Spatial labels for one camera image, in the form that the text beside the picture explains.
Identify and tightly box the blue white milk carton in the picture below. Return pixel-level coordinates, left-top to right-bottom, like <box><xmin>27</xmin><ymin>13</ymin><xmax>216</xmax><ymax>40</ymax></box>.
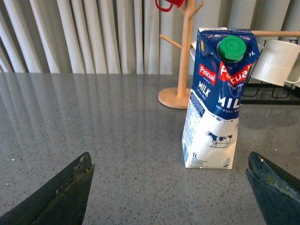
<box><xmin>182</xmin><ymin>28</ymin><xmax>260</xmax><ymax>170</ymax></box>

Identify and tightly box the black wire mug rack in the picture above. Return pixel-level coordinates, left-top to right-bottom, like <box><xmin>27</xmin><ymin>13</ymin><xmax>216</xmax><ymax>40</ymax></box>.
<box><xmin>241</xmin><ymin>39</ymin><xmax>300</xmax><ymax>105</ymax></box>

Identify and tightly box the wooden mug tree stand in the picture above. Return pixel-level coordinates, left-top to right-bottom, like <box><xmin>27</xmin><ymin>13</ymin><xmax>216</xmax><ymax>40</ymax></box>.
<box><xmin>155</xmin><ymin>0</ymin><xmax>205</xmax><ymax>110</ymax></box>

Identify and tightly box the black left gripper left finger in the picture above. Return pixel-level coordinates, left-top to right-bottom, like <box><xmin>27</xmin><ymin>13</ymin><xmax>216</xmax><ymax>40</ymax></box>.
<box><xmin>0</xmin><ymin>152</ymin><xmax>95</xmax><ymax>225</ymax></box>

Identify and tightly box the red mug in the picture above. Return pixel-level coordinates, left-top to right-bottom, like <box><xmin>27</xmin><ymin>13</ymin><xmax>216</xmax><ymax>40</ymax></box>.
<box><xmin>155</xmin><ymin>0</ymin><xmax>185</xmax><ymax>12</ymax></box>

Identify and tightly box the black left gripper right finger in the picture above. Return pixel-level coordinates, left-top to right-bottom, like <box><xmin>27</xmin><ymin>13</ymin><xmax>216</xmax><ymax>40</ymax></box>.
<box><xmin>246</xmin><ymin>151</ymin><xmax>300</xmax><ymax>225</ymax></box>

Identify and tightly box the grey pleated curtain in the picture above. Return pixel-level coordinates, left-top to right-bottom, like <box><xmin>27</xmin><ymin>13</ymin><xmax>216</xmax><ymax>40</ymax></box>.
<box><xmin>0</xmin><ymin>0</ymin><xmax>300</xmax><ymax>75</ymax></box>

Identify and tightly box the white mug on tree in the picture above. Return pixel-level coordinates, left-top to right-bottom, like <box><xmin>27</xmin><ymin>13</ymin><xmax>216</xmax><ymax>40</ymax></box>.
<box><xmin>190</xmin><ymin>41</ymin><xmax>196</xmax><ymax>61</ymax></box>

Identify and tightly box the white ribbed mug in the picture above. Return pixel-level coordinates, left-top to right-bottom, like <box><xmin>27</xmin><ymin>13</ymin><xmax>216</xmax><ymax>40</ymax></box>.
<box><xmin>251</xmin><ymin>40</ymin><xmax>300</xmax><ymax>87</ymax></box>

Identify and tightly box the wooden rack rod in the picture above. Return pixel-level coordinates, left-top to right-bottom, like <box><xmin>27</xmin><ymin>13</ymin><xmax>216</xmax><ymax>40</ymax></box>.
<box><xmin>252</xmin><ymin>30</ymin><xmax>300</xmax><ymax>37</ymax></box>

